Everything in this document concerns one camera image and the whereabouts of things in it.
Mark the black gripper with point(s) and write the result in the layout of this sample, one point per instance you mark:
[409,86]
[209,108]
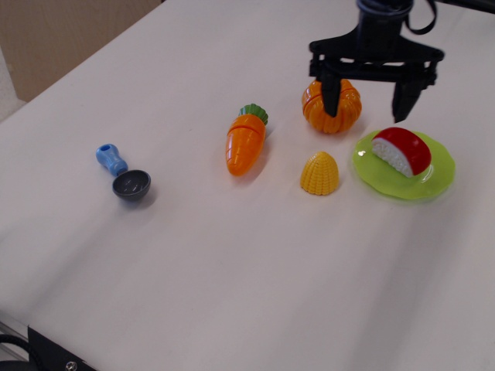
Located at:
[375,50]

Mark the red white toy sushi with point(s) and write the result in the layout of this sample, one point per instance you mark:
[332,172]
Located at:
[403,150]

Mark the green plastic plate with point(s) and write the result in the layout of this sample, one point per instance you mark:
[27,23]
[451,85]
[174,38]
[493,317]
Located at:
[384,179]

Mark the orange toy pumpkin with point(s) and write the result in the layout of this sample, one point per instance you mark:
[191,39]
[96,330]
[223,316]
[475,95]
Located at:
[348,111]

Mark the yellow toy corn piece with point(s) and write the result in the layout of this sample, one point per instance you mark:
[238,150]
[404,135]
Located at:
[320,175]

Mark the orange toy carrot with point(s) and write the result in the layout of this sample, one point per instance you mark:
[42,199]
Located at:
[245,139]

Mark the blue grey toy scoop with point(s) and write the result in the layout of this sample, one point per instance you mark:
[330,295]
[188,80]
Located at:
[129,185]

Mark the black corner bracket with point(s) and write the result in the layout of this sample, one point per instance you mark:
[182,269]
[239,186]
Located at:
[54,356]

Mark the aluminium frame rail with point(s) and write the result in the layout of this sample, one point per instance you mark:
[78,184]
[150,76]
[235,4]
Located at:
[12,326]

